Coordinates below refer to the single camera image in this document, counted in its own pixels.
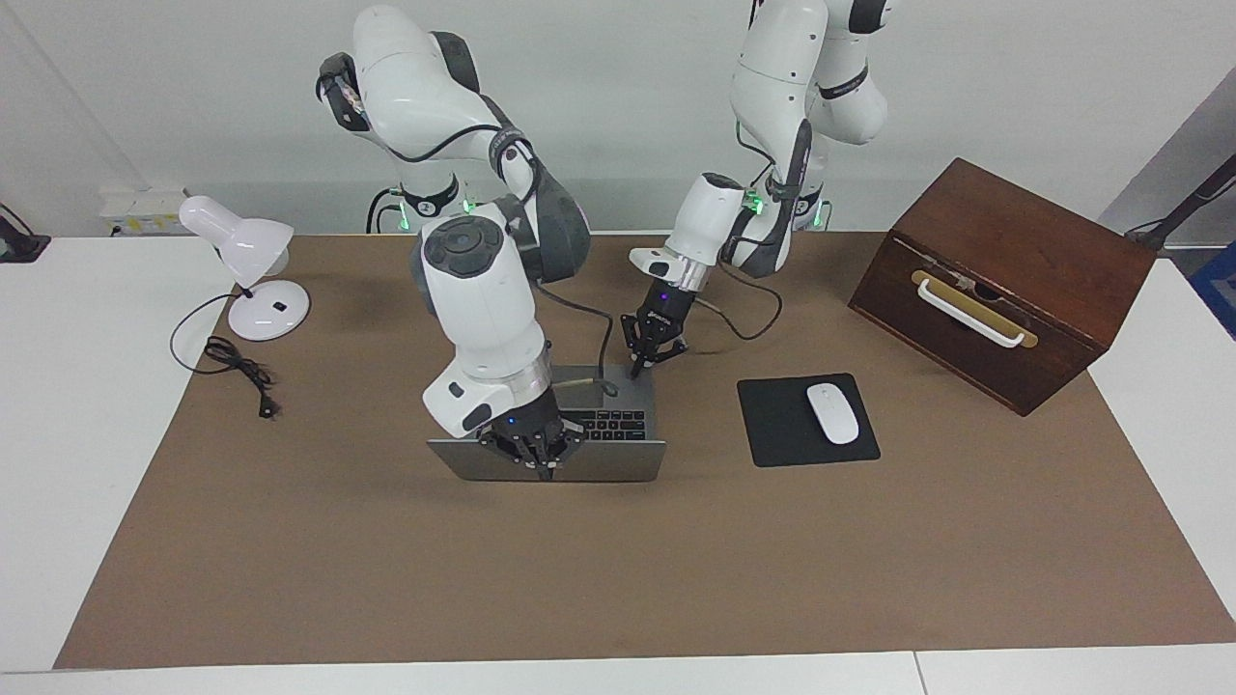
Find grey aluminium laptop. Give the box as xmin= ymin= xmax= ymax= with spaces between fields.
xmin=427 ymin=365 xmax=667 ymax=484

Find brown table mat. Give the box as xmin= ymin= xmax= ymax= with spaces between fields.
xmin=53 ymin=232 xmax=1236 ymax=670

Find black mouse pad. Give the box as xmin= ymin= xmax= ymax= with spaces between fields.
xmin=737 ymin=373 xmax=882 ymax=468

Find white computer mouse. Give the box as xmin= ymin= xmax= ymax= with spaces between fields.
xmin=806 ymin=383 xmax=860 ymax=446

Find white desk lamp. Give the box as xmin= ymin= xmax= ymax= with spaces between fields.
xmin=179 ymin=195 xmax=311 ymax=342

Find dark brown wooden box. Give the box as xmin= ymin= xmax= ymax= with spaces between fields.
xmin=848 ymin=157 xmax=1157 ymax=417

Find black table clamp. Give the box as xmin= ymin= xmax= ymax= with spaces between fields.
xmin=0 ymin=205 xmax=51 ymax=264

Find black slanted pole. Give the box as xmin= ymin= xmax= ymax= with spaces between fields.
xmin=1125 ymin=153 xmax=1236 ymax=254

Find blue box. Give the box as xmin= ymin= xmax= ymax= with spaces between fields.
xmin=1190 ymin=241 xmax=1236 ymax=341

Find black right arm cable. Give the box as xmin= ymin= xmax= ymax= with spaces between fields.
xmin=488 ymin=125 xmax=618 ymax=396

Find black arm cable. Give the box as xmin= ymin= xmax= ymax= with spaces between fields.
xmin=488 ymin=125 xmax=618 ymax=396
xmin=713 ymin=259 xmax=784 ymax=342

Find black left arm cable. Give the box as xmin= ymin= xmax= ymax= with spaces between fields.
xmin=713 ymin=259 xmax=784 ymax=342

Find black lamp power cord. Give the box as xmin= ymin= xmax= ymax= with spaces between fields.
xmin=170 ymin=293 xmax=282 ymax=421

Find white box handle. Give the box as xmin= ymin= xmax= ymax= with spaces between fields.
xmin=917 ymin=278 xmax=1026 ymax=348

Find brass handle backplate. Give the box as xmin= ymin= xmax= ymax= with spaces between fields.
xmin=911 ymin=270 xmax=1039 ymax=349

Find white wall power strip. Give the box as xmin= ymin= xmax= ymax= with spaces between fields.
xmin=99 ymin=188 xmax=186 ymax=238

